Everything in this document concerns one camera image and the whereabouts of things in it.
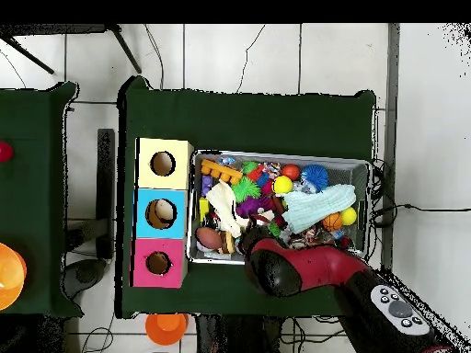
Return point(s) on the orange red ball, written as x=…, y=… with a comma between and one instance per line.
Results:
x=290, y=172

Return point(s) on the shallow clear mesh bin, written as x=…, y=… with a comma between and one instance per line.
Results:
x=320, y=159

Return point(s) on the yellow tennis ball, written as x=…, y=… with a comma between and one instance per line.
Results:
x=349, y=216

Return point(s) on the dark green table cloth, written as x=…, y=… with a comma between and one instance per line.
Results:
x=239, y=121
x=33, y=121

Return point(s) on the cream waffle cloth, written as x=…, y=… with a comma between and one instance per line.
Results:
x=224, y=206

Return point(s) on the green spiky ball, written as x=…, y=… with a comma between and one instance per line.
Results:
x=245, y=189

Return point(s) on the blue spiky ball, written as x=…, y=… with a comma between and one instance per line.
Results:
x=314, y=175

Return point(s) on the red plastic cup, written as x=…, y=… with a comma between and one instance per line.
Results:
x=4, y=151

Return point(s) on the black tripod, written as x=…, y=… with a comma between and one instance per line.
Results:
x=125, y=49

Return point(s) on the wooden three-hole box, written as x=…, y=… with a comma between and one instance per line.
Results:
x=180, y=228

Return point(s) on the brown football toy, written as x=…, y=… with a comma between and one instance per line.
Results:
x=209, y=238

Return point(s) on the mint green cloth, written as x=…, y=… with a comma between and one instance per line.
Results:
x=316, y=207

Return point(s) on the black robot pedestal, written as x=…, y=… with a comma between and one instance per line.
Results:
x=235, y=338

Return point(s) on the orange basketball toy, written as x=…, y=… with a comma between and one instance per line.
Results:
x=333, y=221

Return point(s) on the large orange plastic cup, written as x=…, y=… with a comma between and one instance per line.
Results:
x=11, y=275

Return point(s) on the smooth yellow ball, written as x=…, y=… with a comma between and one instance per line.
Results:
x=282, y=184

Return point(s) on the black upright stand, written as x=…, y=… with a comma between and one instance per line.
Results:
x=106, y=184

